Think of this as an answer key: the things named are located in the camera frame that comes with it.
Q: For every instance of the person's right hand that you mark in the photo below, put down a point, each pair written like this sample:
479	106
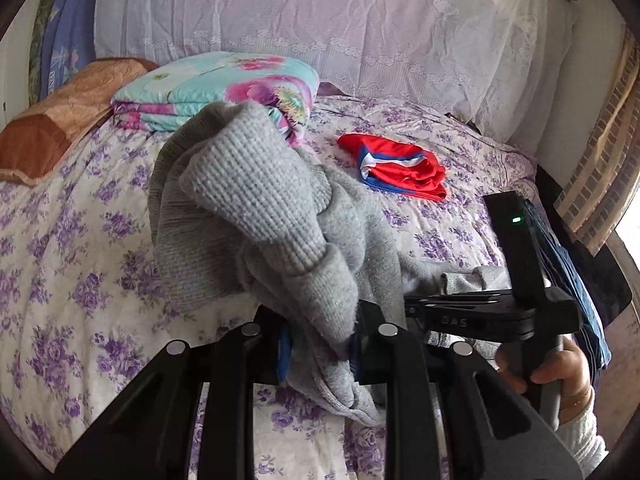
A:
569	367

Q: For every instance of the grey sweat pants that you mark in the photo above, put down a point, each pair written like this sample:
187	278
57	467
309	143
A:
233	208

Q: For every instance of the beige checked curtain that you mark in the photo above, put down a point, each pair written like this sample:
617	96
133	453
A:
604	182

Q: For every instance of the purple floral bed sheet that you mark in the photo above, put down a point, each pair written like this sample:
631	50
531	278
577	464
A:
82	307

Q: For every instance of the brown orange pillow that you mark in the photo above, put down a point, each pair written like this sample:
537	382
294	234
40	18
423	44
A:
35	143

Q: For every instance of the red blue white garment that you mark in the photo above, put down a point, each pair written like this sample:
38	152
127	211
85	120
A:
395	167

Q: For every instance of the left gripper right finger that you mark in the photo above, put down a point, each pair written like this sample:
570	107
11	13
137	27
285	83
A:
450	415

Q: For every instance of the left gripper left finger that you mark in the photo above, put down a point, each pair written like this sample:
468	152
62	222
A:
189	410

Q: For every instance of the dark blue cloth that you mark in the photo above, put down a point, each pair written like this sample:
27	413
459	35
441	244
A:
561	271

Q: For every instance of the folded floral quilt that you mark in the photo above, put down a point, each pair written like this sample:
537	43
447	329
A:
166	98

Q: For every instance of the blue floral folded blanket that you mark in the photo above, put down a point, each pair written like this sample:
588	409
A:
62	44

